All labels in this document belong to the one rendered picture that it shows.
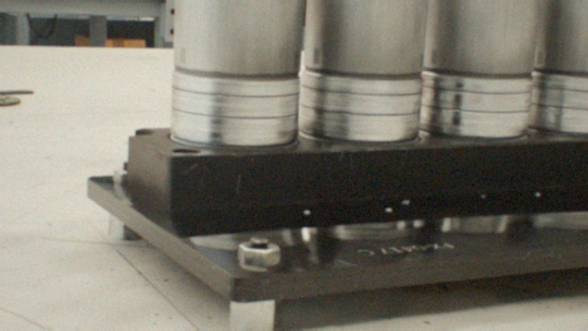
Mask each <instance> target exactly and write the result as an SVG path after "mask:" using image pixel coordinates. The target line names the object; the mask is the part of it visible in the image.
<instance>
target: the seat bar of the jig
mask: <svg viewBox="0 0 588 331"><path fill-rule="evenodd" d="M299 131H300V128H299ZM299 131H298V139H297V142H298V145H296V146H293V147H289V148H282V149H273V151H228V149H216V148H206V147H199V146H192V145H187V144H182V143H177V142H174V141H171V140H170V135H171V133H170V127H156V128H140V129H139V130H137V131H135V136H133V135H131V136H129V137H128V168H127V187H128V188H130V189H133V190H134V191H136V192H138V193H139V194H141V196H142V197H144V198H145V199H147V200H148V201H150V202H152V203H154V204H156V205H157V206H159V207H160V208H162V209H163V210H165V211H170V212H176V211H204V210H220V209H234V208H250V207H265V206H279V205H294V204H310V203H324V202H339V201H353V200H383V199H397V198H412V197H427V195H429V196H443V194H457V193H472V192H487V191H503V190H518V189H533V188H562V187H577V186H588V137H574V136H563V135H555V134H548V133H541V132H536V131H531V130H528V132H527V134H526V135H527V139H525V140H521V141H509V142H487V141H470V140H459V139H450V138H444V137H436V136H432V135H427V134H423V133H419V135H418V136H417V138H418V143H410V144H402V145H360V144H347V143H330V142H325V141H319V140H314V139H311V138H306V137H303V136H300V135H299Z"/></svg>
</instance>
